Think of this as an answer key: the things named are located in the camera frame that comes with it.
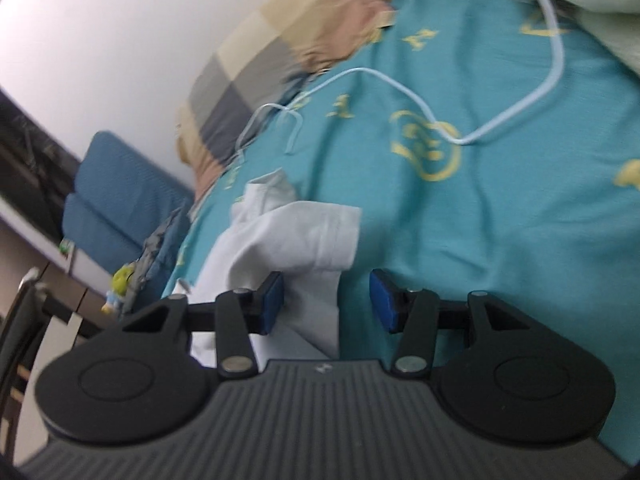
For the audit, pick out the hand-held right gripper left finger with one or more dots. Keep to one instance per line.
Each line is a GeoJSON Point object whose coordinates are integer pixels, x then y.
{"type": "Point", "coordinates": [272, 302]}

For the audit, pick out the checkered pillow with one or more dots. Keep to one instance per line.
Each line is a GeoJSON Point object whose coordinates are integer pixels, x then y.
{"type": "Point", "coordinates": [272, 67]}

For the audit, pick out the teal bed sheet yellow print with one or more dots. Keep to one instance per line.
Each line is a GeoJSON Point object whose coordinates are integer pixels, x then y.
{"type": "Point", "coordinates": [450, 170]}

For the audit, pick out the white t-shirt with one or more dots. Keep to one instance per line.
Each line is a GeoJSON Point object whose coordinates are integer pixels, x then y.
{"type": "Point", "coordinates": [295, 255]}

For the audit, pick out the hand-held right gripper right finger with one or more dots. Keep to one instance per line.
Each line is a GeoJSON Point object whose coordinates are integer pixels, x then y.
{"type": "Point", "coordinates": [382, 305]}

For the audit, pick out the yellow green toy figure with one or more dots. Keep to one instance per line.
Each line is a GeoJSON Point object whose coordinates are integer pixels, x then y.
{"type": "Point", "coordinates": [120, 290]}

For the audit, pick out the grey crumpled cloth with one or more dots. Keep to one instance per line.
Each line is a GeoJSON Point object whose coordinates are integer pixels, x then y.
{"type": "Point", "coordinates": [159, 245]}

